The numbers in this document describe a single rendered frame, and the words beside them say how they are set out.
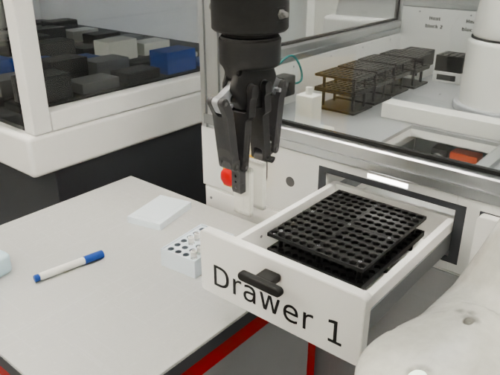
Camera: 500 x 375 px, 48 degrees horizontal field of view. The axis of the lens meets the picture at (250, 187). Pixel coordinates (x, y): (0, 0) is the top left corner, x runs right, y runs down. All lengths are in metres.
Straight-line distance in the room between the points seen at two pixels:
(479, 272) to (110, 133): 1.16
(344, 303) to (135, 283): 0.45
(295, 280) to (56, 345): 0.40
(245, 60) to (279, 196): 0.58
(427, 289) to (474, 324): 0.57
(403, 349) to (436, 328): 0.04
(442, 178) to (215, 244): 0.40
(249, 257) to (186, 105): 0.97
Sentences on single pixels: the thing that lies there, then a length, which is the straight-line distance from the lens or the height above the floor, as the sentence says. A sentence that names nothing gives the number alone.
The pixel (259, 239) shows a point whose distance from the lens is 0.95.
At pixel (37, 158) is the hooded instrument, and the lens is 1.45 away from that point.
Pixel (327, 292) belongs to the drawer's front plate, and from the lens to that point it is 0.76.
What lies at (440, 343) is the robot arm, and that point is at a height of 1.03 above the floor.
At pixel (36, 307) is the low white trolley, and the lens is 1.05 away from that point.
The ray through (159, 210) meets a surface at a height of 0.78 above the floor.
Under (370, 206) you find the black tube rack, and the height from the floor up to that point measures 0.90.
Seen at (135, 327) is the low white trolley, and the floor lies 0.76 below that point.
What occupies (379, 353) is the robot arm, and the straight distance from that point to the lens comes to 0.50.
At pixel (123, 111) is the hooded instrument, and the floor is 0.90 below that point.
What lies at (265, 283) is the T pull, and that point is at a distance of 0.77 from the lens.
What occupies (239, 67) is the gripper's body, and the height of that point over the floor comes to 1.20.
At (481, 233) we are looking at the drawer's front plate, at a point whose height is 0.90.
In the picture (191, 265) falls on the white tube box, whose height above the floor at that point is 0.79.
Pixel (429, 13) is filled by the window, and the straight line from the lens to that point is 0.97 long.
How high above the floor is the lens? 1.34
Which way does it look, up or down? 24 degrees down
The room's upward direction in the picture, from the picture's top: straight up
